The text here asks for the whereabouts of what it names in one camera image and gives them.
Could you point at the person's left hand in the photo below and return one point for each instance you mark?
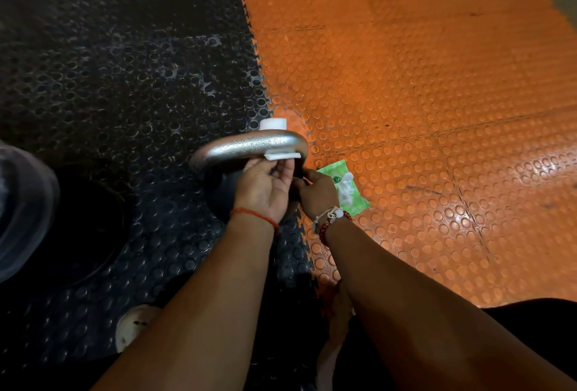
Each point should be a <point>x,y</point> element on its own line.
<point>262,190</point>

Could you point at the person's right hand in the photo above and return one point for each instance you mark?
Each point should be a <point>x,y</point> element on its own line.
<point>319,196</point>

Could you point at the person's right fingers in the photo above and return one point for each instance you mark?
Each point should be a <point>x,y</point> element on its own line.
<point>303,178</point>

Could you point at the person's left fingers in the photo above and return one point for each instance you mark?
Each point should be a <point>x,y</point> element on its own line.
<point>270,170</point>

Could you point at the white wet wipe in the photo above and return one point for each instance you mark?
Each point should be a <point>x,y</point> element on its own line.
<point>273,124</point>

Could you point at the person's left forearm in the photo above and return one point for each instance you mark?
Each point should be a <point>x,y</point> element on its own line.
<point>203,314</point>

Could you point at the person's right forearm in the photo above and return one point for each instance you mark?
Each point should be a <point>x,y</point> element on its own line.
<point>428,323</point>

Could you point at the green wet wipes packet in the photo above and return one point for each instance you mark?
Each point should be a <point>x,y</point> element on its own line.
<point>356,199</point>

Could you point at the black round weight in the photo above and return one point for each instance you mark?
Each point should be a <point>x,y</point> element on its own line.
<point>85,228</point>

